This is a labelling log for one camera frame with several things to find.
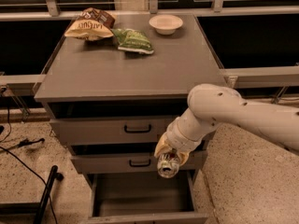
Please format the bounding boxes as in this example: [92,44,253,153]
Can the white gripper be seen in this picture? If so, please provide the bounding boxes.
[154,117,206,166]

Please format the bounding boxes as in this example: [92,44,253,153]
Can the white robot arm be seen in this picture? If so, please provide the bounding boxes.
[154,84,299,163]

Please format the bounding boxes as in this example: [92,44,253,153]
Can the grey middle drawer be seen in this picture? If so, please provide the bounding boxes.
[68,140,209,175]

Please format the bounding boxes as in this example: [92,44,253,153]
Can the grey drawer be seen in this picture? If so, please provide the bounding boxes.
[86,171,208,224]
[50,98,187,146]
[68,140,209,175]

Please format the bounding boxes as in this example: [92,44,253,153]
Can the grey bottom drawer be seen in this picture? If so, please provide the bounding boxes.
[86,171,208,224]

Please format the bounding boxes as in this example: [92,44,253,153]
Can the grey drawer cabinet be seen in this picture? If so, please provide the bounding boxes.
[33,13,232,179]

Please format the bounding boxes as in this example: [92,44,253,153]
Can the grey top drawer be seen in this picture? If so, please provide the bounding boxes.
[50,98,187,146]

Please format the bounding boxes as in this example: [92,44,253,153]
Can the grey metal railing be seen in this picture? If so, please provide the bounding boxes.
[1,0,298,114]

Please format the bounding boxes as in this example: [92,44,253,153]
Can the green snack bag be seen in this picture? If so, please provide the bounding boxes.
[111,29,154,55]

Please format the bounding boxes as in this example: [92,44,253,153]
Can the white bowl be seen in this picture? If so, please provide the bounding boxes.
[149,15,183,35]

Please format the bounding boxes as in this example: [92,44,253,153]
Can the black stand leg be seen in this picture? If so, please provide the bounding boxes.
[0,165,64,224]

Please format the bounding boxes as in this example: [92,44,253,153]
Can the brown yellow chip bag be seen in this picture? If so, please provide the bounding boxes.
[64,7,116,41]

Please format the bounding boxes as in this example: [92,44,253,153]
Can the black top drawer handle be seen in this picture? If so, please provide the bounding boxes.
[123,124,152,133]

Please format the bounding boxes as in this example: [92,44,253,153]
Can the black drawer handle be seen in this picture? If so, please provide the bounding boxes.
[123,124,152,133]
[129,159,151,168]

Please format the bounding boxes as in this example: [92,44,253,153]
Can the black middle drawer handle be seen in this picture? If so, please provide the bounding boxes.
[129,159,151,168]

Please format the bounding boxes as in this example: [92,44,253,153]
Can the black floor cable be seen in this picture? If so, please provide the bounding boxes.
[0,87,60,224]

